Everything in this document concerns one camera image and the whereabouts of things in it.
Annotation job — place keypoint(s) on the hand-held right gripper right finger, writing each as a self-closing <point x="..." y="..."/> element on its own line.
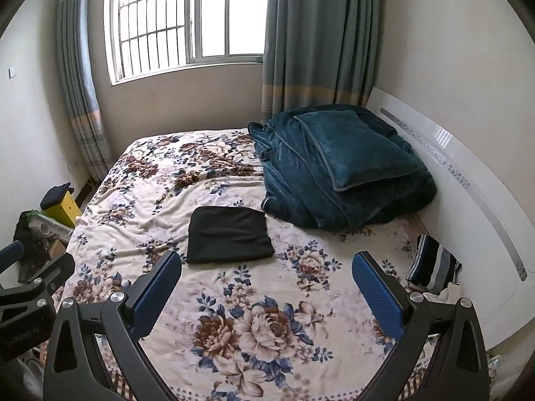
<point x="376" y="296"/>

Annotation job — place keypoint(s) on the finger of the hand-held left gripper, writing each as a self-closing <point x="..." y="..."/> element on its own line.
<point x="56" y="268"/>
<point x="10" y="252"/>

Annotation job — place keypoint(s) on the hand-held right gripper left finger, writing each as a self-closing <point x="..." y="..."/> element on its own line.
<point x="156" y="296"/>

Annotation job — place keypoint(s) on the dark striped sweater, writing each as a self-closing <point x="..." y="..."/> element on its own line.
<point x="228" y="234"/>

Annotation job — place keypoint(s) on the dark clothes pile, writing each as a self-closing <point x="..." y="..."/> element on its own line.
<point x="31" y="250"/>

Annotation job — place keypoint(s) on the cardboard box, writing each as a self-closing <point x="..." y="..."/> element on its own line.
<point x="58" y="248"/>

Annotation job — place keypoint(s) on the white plastic device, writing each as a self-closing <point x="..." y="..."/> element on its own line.
<point x="50" y="227"/>

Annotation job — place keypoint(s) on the yellow box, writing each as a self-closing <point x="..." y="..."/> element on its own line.
<point x="67" y="211"/>

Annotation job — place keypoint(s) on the navy white striped cloth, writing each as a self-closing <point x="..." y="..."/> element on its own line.
<point x="432" y="263"/>

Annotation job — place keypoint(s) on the dark cap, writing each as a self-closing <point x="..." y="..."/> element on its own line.
<point x="56" y="194"/>

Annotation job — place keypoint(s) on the floral fleece blanket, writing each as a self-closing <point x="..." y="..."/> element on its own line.
<point x="292" y="300"/>

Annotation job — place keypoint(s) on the white headboard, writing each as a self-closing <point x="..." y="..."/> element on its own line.
<point x="480" y="238"/>

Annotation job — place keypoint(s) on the teal plush blanket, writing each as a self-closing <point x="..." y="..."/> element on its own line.
<point x="301" y="200"/>

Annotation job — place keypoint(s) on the teal plush pillow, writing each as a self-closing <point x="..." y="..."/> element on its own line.
<point x="359" y="150"/>

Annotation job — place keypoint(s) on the narrow grey-blue curtain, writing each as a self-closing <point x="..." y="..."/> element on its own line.
<point x="81" y="92"/>

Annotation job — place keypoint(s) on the wide grey-blue curtain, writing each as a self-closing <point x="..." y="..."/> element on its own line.
<point x="317" y="41"/>

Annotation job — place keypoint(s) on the barred window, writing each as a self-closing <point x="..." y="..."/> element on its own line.
<point x="167" y="16"/>

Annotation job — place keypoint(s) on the wall socket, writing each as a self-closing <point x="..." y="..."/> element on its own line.
<point x="72" y="165"/>

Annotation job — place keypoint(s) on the white wall switch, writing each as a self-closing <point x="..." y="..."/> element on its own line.
<point x="12" y="72"/>

